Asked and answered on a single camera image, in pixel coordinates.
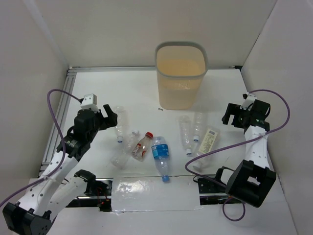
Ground clear bottle blue cap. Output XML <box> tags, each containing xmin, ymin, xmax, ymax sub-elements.
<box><xmin>114</xmin><ymin>106</ymin><xmax>128</xmax><ymax>143</ymax></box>

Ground beige label clear bottle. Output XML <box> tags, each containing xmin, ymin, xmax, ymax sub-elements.
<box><xmin>191</xmin><ymin>126</ymin><xmax>220</xmax><ymax>172</ymax></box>

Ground clear bottle blue-white cap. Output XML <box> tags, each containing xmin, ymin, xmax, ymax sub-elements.
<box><xmin>192</xmin><ymin>112</ymin><xmax>206</xmax><ymax>142</ymax></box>

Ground clear crushed bottle white-blue cap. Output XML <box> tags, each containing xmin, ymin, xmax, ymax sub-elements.
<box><xmin>179</xmin><ymin>116</ymin><xmax>192</xmax><ymax>156</ymax></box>

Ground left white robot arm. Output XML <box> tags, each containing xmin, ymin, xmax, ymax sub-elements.
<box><xmin>2</xmin><ymin>104</ymin><xmax>117</xmax><ymax>235</ymax></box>

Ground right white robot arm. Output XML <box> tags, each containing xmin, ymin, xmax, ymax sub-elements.
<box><xmin>213</xmin><ymin>100</ymin><xmax>276</xmax><ymax>208</ymax></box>

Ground beige plastic waste bin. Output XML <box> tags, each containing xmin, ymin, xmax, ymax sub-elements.
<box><xmin>155</xmin><ymin>41</ymin><xmax>208</xmax><ymax>110</ymax></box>

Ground clear bottle white cap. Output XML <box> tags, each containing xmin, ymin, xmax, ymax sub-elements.
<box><xmin>110</xmin><ymin>130</ymin><xmax>139</xmax><ymax>169</ymax></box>

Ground red cap bottle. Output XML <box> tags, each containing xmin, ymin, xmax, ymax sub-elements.
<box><xmin>132</xmin><ymin>132</ymin><xmax>153</xmax><ymax>162</ymax></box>

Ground blue label water bottle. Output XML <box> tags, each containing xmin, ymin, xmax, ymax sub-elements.
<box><xmin>151</xmin><ymin>136</ymin><xmax>170</xmax><ymax>183</ymax></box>

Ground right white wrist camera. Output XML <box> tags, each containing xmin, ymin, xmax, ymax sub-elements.
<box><xmin>241</xmin><ymin>93</ymin><xmax>257</xmax><ymax>110</ymax></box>

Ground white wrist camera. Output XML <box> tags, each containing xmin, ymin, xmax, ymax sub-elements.
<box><xmin>241</xmin><ymin>93</ymin><xmax>257</xmax><ymax>110</ymax></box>
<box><xmin>80</xmin><ymin>94</ymin><xmax>99</xmax><ymax>113</ymax></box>

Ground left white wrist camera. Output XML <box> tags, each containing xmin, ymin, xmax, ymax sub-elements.
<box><xmin>80</xmin><ymin>94</ymin><xmax>99</xmax><ymax>113</ymax></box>

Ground aluminium frame rail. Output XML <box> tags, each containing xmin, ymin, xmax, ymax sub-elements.
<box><xmin>55</xmin><ymin>67</ymin><xmax>246</xmax><ymax>178</ymax></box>

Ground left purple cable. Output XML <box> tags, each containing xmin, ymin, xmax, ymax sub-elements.
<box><xmin>0</xmin><ymin>89</ymin><xmax>83</xmax><ymax>209</ymax></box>

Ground purple cable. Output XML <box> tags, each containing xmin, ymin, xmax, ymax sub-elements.
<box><xmin>184</xmin><ymin>89</ymin><xmax>291</xmax><ymax>222</ymax></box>
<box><xmin>0</xmin><ymin>89</ymin><xmax>83</xmax><ymax>209</ymax></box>

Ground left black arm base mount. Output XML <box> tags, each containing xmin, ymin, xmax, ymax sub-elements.
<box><xmin>67</xmin><ymin>178</ymin><xmax>113</xmax><ymax>212</ymax></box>

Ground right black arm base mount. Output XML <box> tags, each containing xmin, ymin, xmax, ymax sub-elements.
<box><xmin>193</xmin><ymin>176</ymin><xmax>230</xmax><ymax>206</ymax></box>

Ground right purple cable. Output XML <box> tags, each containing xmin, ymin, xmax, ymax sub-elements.
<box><xmin>184</xmin><ymin>89</ymin><xmax>291</xmax><ymax>222</ymax></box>

